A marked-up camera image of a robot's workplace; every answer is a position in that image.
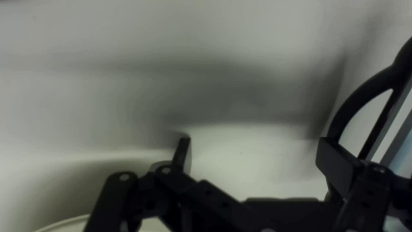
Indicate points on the cream bowl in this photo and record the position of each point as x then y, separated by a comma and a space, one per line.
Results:
69, 223

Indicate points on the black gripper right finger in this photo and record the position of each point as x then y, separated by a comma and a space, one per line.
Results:
369, 193

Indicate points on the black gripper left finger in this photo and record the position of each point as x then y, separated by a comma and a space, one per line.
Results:
124, 201

